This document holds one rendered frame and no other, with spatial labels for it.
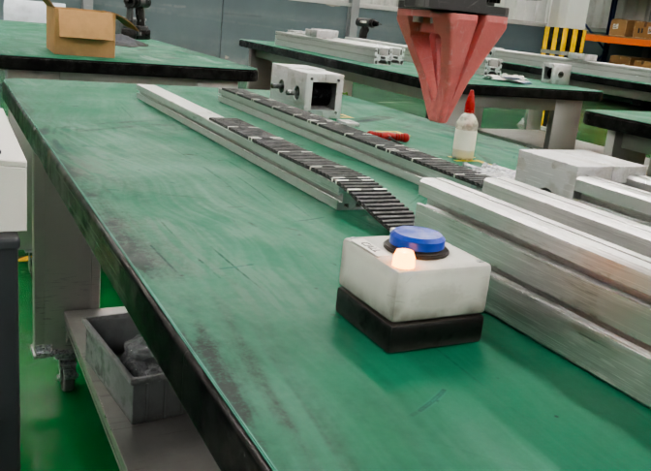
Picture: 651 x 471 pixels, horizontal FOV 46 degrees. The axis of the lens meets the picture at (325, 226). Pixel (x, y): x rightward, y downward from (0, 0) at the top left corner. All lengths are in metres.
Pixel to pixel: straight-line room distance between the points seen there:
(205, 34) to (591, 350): 11.73
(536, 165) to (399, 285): 0.38
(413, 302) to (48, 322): 1.61
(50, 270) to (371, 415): 1.61
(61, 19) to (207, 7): 9.42
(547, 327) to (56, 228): 1.55
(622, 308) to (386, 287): 0.15
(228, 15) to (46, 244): 10.43
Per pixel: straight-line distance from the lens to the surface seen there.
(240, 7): 12.34
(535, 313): 0.59
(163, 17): 11.98
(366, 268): 0.54
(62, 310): 2.06
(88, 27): 2.80
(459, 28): 0.51
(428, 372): 0.52
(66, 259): 2.01
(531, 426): 0.48
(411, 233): 0.55
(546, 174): 0.85
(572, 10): 8.87
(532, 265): 0.59
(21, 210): 0.75
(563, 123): 3.76
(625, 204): 0.78
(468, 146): 1.34
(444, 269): 0.53
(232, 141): 1.22
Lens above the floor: 1.00
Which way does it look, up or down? 15 degrees down
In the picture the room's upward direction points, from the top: 6 degrees clockwise
